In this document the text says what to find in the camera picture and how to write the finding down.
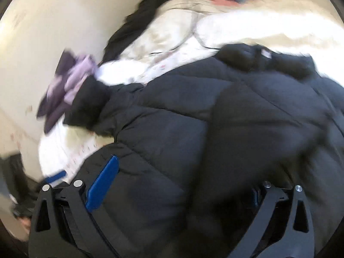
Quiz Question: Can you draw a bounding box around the black puffer jacket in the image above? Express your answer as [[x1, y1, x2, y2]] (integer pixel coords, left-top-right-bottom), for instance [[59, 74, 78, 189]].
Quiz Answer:
[[63, 43, 344, 258]]

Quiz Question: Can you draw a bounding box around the black cloth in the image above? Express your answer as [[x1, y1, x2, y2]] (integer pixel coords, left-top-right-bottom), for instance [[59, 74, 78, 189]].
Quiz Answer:
[[101, 0, 194, 62]]

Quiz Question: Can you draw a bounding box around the purple cloth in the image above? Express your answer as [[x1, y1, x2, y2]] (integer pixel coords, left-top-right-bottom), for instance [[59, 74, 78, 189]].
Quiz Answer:
[[36, 48, 98, 133]]

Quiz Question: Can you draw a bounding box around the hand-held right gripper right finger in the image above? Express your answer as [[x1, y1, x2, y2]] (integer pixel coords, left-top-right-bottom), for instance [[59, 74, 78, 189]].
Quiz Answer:
[[228, 181, 315, 258]]

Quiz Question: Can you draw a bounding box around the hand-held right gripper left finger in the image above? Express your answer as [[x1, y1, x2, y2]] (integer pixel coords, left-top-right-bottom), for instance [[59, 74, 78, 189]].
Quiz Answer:
[[28, 154, 119, 258]]

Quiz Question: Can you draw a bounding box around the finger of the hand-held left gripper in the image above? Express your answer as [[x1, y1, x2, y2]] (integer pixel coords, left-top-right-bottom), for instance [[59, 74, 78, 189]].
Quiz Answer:
[[43, 170, 67, 186]]

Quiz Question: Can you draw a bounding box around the cherry print bed sheet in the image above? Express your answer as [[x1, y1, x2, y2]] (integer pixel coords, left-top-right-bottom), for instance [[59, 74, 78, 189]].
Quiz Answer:
[[39, 36, 215, 189]]

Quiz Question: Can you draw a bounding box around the cream quilt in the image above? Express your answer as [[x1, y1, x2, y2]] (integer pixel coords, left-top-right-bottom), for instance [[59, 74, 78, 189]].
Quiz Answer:
[[145, 0, 344, 86]]

